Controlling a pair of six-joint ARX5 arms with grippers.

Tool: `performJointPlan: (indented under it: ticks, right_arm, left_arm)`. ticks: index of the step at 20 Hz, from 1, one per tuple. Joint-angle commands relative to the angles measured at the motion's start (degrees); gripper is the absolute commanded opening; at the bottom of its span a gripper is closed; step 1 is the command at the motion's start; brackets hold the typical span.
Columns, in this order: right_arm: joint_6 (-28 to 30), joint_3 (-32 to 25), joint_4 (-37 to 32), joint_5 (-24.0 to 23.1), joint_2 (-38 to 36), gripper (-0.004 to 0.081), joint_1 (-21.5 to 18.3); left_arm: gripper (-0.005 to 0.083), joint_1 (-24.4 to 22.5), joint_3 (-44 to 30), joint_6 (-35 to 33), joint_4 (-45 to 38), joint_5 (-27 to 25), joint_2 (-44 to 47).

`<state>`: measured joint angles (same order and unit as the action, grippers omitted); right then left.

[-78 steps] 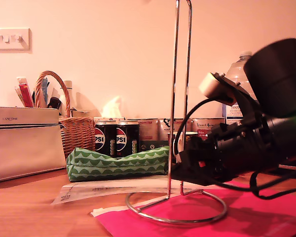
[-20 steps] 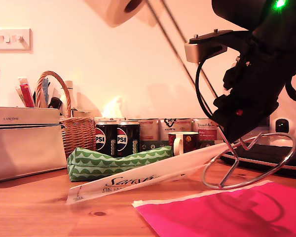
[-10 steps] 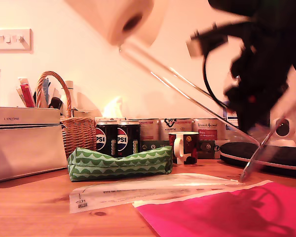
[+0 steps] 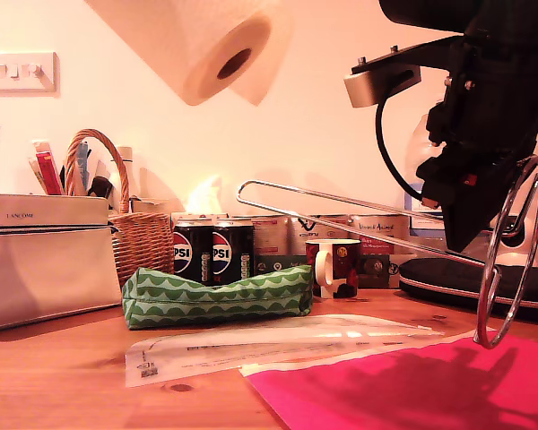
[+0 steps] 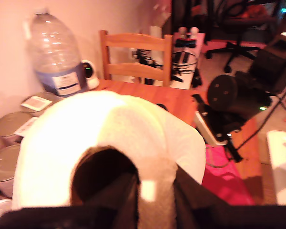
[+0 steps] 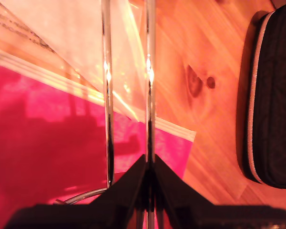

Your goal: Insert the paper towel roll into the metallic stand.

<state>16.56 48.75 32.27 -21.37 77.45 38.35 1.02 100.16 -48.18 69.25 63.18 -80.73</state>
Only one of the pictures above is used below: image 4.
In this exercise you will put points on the tin with red label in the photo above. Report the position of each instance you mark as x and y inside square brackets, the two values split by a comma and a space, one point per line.
[381, 230]

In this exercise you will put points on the pink paper sheet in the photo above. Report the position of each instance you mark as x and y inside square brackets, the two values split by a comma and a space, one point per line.
[430, 394]

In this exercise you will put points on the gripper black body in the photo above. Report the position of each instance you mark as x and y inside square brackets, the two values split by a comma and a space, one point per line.
[488, 121]

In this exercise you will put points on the white cardboard carton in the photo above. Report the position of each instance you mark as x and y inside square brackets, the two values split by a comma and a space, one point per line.
[151, 206]

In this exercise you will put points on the clear printed plastic bag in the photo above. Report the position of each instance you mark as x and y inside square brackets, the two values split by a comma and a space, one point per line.
[206, 358]

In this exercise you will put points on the black zip case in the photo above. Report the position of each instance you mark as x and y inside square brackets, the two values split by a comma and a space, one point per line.
[439, 277]

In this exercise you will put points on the black cola can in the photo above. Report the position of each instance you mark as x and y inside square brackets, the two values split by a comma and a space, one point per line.
[192, 242]
[234, 242]

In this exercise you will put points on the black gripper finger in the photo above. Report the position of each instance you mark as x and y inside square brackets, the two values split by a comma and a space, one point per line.
[471, 210]

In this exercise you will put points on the red floral mug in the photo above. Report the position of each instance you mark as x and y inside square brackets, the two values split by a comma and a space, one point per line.
[345, 269]

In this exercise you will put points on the gingerbread print tissue box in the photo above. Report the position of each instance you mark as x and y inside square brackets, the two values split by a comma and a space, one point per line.
[205, 197]

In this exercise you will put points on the white paper towel roll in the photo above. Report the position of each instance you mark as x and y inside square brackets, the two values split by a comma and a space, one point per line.
[170, 45]

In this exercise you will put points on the large clear water bottle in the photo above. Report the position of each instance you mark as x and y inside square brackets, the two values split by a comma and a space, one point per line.
[419, 148]

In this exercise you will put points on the small white round camera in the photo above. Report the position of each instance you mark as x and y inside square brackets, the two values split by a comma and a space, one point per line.
[513, 255]

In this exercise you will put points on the green wave pattern pouch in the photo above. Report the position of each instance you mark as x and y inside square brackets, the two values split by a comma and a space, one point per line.
[184, 300]

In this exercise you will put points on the red flat package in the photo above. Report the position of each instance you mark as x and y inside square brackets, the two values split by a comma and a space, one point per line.
[49, 174]

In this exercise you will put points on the white bottle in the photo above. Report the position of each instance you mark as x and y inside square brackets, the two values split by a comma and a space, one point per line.
[125, 157]

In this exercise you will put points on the white wall light switch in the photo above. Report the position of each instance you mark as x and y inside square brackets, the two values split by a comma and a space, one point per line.
[23, 80]

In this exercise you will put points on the cream zip pouch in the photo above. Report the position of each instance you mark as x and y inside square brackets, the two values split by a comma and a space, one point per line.
[49, 269]

